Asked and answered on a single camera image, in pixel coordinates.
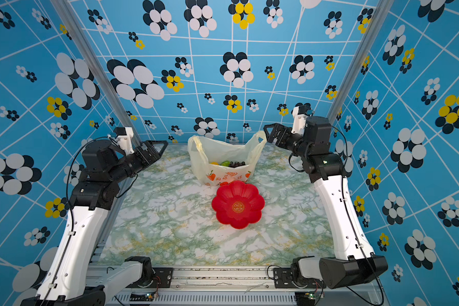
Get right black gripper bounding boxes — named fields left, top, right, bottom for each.
left=266, top=125, right=313, bottom=162

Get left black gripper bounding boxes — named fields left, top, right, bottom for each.
left=109, top=139, right=167, bottom=185

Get yellowish plastic bag orange print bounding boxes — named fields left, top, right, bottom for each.
left=187, top=131, right=266, bottom=186

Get red flower-shaped plate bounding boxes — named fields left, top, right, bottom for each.
left=212, top=181, right=265, bottom=230

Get dark purple grapes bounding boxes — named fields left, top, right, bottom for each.
left=229, top=161, right=246, bottom=168

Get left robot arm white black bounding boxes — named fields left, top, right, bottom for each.
left=21, top=136, right=168, bottom=305

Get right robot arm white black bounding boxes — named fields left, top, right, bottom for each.
left=264, top=115, right=388, bottom=289

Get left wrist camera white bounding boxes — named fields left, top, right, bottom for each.
left=114, top=127, right=135, bottom=155

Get left corner aluminium post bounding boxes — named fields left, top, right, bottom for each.
left=51, top=1, right=141, bottom=146

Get corner aluminium post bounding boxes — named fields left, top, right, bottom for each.
left=327, top=0, right=394, bottom=125
left=51, top=1, right=141, bottom=146

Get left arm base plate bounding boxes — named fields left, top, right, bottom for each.
left=134, top=267, right=173, bottom=289

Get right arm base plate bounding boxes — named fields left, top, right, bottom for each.
left=269, top=266, right=324, bottom=290

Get aluminium front rail frame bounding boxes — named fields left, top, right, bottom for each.
left=87, top=265, right=389, bottom=305

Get right corner aluminium post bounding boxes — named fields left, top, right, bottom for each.
left=327, top=0, right=394, bottom=125

